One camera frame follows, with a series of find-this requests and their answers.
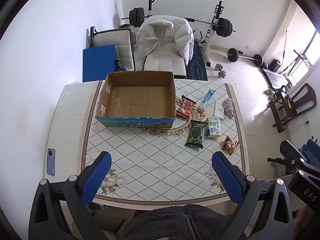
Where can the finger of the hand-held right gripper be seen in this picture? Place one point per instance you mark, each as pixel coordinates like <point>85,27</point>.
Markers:
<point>293,152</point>

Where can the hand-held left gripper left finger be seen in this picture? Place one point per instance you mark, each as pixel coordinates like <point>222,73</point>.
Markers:
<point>97,177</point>

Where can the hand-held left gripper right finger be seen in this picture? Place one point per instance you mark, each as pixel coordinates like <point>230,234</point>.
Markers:
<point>228,180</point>

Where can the person's right hand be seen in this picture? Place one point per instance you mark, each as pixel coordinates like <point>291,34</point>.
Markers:
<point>301,217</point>

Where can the orange triangular snack packet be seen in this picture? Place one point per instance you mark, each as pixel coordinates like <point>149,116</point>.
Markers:
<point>230,145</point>

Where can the dark wooden rack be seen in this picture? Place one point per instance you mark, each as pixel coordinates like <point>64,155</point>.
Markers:
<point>290,108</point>

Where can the blue smartphone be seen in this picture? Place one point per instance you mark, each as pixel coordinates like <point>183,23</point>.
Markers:
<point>51,161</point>

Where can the white green milk carton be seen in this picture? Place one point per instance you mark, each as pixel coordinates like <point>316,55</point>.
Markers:
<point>213,128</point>

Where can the green snack packet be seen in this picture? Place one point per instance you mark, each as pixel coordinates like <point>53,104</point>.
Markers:
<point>196,134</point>

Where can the diamond pattern tablecloth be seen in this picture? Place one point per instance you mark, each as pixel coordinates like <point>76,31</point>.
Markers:
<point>155,155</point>

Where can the person's dark fleece clothing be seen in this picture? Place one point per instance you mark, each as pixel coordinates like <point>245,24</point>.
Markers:
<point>180,223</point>

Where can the small white box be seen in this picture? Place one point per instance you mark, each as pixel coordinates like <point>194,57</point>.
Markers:
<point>219,110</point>

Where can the grey plush cloth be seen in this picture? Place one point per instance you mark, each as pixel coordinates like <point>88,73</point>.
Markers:
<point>228,107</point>

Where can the blue toothpaste tube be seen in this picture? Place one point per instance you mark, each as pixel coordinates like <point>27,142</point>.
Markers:
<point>207,98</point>

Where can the red snack packet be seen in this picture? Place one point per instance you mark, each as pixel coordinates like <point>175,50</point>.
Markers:
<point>185,107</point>

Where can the open cardboard box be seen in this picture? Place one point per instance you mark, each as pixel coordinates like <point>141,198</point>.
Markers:
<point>136,100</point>

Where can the black speaker box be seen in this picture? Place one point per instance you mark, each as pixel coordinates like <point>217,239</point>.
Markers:
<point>275,66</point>

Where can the black folding stand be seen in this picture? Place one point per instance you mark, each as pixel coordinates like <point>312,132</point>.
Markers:
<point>297,60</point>

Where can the chrome dumbbell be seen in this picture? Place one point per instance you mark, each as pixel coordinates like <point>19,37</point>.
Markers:
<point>219,70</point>

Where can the blue flat board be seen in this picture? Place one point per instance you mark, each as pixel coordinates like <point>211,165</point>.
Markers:
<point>98,63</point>

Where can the short barbell with plates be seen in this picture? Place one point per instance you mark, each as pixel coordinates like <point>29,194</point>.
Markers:
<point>233,55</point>

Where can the black blue weight bench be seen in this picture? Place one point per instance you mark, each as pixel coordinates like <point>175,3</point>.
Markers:
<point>198,63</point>

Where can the white padded chair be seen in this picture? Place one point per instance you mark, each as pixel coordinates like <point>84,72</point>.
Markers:
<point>120,46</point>
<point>165,63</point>

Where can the barbell with black plates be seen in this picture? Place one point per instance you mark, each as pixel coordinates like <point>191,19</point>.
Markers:
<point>223,27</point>

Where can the white bench press rack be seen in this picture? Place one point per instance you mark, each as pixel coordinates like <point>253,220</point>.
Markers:
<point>212,33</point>

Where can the white puffer jacket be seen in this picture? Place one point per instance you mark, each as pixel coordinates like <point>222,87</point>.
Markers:
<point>163,36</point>

